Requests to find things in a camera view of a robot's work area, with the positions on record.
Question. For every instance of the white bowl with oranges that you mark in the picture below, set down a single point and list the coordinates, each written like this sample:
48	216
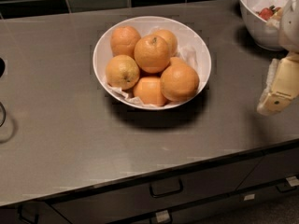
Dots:
191	48

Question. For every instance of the middle drawer with handle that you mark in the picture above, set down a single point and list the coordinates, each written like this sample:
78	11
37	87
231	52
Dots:
141	199

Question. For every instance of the red strawberry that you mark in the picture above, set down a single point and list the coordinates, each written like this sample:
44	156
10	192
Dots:
266	13

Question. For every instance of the white paper bowl liner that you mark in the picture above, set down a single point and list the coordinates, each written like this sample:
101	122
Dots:
151	67

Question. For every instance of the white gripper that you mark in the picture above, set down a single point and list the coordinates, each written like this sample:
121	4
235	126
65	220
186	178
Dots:
291	27

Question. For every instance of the lower drawer with label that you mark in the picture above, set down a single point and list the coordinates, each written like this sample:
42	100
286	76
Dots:
193	211

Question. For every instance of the front left yellowish orange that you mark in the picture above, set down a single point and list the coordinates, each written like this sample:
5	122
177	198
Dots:
122	72

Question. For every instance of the left drawer with handle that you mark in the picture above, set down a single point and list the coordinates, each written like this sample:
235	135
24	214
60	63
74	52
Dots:
30	213

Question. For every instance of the drawer with handle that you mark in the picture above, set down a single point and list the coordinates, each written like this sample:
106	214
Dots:
30	213
273	167
141	199

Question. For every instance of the white bowl with strawberries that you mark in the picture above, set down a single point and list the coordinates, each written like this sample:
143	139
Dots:
264	35

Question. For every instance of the right drawer with handle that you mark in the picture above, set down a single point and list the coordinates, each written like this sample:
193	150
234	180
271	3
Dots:
273	167

